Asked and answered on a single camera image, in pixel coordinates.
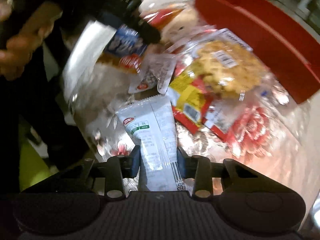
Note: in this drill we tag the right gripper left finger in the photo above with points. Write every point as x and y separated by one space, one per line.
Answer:
118 168

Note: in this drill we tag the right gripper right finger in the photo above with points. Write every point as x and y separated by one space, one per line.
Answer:
198 168

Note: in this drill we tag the blue white bread packet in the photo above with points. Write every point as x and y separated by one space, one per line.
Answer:
124 51

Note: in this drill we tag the white snack bar packet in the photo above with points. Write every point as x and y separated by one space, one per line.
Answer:
150 124

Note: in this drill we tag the red yellow Trolli gummy bag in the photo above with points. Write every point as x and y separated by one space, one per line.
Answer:
194 107

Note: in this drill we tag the small white sauce packet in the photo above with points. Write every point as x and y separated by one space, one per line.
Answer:
156 70

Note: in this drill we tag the clear bag waffle cookies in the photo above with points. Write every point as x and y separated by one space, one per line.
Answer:
220 62

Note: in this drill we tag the person's left hand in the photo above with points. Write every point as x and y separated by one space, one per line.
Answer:
22 32

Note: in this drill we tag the red cardboard tray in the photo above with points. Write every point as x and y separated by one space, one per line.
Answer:
290 52

